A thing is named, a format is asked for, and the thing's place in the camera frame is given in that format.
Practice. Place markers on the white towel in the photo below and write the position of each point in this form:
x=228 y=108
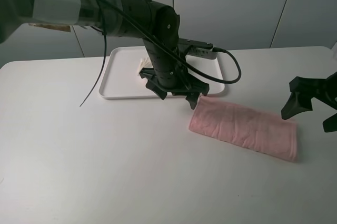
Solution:
x=144 y=63

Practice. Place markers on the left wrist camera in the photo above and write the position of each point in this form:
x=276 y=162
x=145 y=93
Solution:
x=197 y=49

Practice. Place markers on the white plastic tray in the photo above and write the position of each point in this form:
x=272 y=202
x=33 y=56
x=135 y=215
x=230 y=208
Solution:
x=121 y=80

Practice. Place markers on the pink towel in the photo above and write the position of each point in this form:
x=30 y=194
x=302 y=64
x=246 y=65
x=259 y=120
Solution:
x=245 y=127

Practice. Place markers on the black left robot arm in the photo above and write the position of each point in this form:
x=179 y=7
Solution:
x=155 y=23

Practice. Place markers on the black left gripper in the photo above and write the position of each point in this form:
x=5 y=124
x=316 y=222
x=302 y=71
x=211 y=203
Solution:
x=169 y=76

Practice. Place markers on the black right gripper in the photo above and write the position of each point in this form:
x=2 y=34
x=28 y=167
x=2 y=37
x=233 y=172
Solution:
x=303 y=90

